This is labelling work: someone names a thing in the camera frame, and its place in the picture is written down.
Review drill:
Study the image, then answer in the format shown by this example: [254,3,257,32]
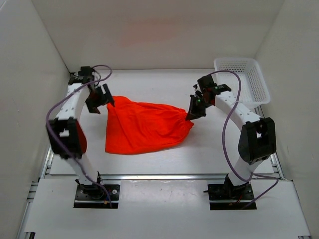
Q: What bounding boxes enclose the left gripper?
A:
[85,84,114,115]

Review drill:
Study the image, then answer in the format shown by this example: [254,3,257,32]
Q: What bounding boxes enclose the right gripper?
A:
[186,95,212,121]

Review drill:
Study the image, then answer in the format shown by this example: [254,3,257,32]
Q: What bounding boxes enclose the orange shorts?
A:
[105,96,194,155]

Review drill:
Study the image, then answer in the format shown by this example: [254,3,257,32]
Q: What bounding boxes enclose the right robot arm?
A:
[186,85,277,199]

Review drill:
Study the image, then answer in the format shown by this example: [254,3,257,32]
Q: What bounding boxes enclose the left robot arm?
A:
[46,71,115,202]

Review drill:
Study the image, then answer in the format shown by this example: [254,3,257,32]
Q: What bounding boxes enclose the white plastic basket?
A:
[214,57,271,109]

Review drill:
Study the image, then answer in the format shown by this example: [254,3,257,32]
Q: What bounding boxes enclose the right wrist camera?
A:
[193,75,217,93]

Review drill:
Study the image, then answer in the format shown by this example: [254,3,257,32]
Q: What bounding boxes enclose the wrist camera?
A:
[78,66,96,81]
[193,75,217,93]

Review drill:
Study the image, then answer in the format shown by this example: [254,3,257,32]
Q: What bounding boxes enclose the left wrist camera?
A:
[78,66,96,81]

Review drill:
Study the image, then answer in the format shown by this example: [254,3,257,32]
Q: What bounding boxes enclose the aluminium front rail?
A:
[99,173,285,181]

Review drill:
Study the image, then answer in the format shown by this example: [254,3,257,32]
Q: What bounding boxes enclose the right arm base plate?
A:
[203,183,257,211]

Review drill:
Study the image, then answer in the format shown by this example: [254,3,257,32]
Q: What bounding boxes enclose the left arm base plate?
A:
[73,184,120,209]

